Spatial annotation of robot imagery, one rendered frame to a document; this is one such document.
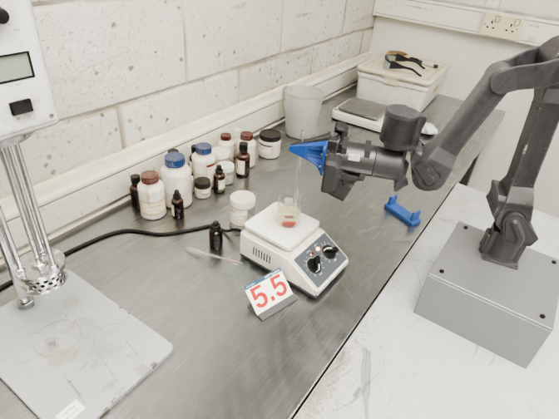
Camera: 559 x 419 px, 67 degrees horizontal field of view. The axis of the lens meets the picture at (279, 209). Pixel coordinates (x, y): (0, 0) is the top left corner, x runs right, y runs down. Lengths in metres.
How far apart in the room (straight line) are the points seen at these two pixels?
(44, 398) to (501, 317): 0.73
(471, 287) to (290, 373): 0.35
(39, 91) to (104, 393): 0.44
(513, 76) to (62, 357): 0.81
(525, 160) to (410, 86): 1.04
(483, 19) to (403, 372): 1.54
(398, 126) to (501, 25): 1.31
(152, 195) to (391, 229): 0.58
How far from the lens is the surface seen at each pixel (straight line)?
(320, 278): 0.84
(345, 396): 0.73
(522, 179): 0.81
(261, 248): 0.85
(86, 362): 0.77
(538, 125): 0.77
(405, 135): 0.74
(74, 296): 0.87
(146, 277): 0.89
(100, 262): 0.94
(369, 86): 1.83
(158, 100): 1.14
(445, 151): 0.76
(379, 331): 0.82
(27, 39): 0.50
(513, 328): 0.84
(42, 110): 0.52
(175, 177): 1.01
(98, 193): 1.05
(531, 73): 0.72
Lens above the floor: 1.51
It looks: 35 degrees down
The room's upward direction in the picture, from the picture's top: 5 degrees clockwise
